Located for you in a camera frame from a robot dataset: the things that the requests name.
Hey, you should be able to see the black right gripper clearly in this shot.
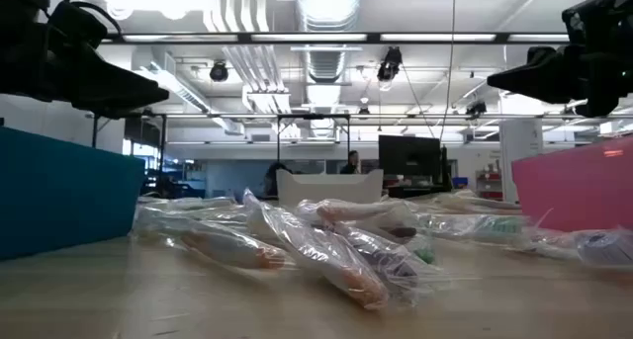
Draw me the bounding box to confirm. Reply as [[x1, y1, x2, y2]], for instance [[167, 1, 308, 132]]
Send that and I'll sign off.
[[487, 0, 633, 118]]

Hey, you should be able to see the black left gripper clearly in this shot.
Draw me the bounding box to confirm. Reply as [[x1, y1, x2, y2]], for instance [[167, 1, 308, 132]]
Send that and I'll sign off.
[[0, 0, 169, 121]]

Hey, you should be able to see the white square column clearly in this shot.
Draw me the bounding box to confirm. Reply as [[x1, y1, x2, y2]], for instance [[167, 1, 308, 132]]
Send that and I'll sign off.
[[498, 119, 544, 205]]

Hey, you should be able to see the teal plastic bin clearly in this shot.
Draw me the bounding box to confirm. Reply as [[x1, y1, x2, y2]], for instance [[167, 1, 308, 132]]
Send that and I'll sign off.
[[0, 126, 146, 261]]

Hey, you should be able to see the red storage shelf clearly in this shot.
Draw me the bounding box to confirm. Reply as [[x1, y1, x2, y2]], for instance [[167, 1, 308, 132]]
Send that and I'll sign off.
[[475, 168, 504, 202]]

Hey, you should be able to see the pink plastic bin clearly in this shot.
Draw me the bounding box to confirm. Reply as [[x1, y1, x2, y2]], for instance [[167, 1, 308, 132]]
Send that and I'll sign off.
[[511, 135, 633, 234]]

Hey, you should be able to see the white plastic bin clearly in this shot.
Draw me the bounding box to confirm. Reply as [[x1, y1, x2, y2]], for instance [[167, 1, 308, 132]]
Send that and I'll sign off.
[[275, 168, 385, 208]]

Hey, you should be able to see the black hanging camera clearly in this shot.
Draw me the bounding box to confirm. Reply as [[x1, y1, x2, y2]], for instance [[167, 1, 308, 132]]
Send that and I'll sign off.
[[209, 60, 230, 83], [465, 100, 489, 119], [376, 45, 405, 83]]

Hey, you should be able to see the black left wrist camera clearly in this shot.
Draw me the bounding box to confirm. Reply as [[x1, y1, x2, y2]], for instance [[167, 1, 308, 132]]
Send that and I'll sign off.
[[46, 1, 109, 51]]

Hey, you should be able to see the black frame bar with lights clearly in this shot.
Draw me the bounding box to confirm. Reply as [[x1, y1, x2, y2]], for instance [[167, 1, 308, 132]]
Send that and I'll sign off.
[[98, 31, 570, 45]]

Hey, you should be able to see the black workstation frame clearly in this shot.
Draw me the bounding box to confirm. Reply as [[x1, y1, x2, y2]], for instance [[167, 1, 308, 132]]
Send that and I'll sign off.
[[90, 112, 352, 182]]

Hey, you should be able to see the silver ventilation duct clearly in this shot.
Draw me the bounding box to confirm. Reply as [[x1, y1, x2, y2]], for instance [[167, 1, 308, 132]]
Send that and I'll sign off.
[[295, 0, 363, 86]]

